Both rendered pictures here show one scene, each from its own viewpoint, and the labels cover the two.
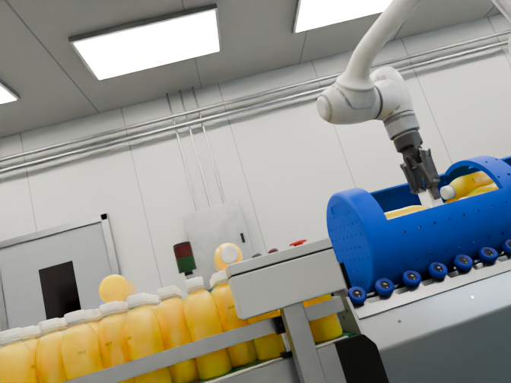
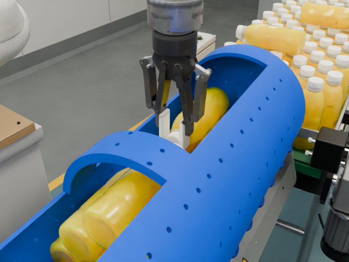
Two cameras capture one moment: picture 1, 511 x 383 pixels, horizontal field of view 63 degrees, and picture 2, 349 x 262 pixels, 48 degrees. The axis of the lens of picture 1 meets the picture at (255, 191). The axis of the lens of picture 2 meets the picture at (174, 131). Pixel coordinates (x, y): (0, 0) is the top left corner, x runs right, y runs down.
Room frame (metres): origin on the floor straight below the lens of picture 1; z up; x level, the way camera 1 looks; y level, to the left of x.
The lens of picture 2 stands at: (1.56, -0.93, 1.55)
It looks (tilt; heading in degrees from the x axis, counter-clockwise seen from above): 34 degrees down; 131
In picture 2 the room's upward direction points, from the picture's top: straight up
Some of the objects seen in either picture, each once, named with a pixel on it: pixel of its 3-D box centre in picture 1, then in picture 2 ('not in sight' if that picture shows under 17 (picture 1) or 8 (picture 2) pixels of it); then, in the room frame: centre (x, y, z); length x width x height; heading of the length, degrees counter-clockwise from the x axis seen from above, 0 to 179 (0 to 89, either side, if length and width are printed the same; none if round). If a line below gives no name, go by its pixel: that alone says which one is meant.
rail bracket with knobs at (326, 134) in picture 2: not in sight; (326, 151); (1.33, -0.07, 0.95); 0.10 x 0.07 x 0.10; 11
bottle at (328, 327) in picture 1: (315, 295); not in sight; (0.96, -0.06, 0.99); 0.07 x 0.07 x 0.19
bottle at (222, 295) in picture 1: (233, 320); not in sight; (0.96, 0.13, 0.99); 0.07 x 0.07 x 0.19
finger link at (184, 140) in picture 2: (426, 204); (184, 133); (1.18, -0.45, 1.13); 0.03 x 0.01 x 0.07; 101
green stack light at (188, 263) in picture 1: (186, 264); not in sight; (1.43, 0.30, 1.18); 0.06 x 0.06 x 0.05
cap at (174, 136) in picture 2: not in sight; (175, 141); (1.15, -0.45, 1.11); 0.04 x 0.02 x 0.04; 11
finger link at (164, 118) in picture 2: (436, 200); (164, 127); (1.13, -0.46, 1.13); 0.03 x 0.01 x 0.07; 101
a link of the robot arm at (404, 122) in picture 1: (402, 127); (174, 10); (1.15, -0.46, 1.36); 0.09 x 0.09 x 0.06
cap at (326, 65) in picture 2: not in sight; (325, 65); (1.22, 0.12, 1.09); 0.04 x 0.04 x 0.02
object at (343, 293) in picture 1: (341, 285); not in sight; (1.15, -0.15, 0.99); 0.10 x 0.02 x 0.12; 11
